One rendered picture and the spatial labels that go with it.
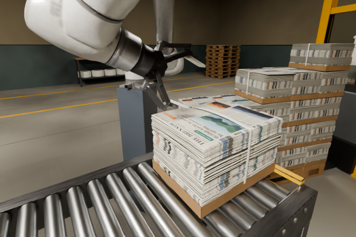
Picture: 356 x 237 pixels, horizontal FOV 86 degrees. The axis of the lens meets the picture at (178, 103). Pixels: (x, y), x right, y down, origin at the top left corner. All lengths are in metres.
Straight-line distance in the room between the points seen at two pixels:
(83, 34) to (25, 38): 7.14
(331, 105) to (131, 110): 1.76
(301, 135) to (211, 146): 1.63
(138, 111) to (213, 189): 0.84
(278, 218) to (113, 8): 0.66
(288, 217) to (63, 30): 0.72
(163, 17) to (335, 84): 1.64
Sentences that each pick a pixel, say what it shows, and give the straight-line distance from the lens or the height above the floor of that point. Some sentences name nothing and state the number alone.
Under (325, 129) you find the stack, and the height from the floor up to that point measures 0.52.
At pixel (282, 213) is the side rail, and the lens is 0.72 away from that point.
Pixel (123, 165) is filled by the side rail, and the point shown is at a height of 0.80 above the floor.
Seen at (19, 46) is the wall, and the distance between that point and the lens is 7.53.
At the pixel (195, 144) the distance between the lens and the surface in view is 0.51.
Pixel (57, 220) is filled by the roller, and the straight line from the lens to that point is 0.72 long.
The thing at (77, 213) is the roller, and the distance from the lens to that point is 0.71.
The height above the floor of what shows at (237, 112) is 1.03.
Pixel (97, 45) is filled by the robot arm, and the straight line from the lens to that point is 0.41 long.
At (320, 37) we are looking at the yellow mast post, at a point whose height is 1.36.
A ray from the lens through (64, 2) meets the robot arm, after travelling 0.41.
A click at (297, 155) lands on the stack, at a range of 2.16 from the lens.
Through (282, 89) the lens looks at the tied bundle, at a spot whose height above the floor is 0.94.
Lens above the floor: 1.27
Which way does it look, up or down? 17 degrees down
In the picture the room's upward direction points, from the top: straight up
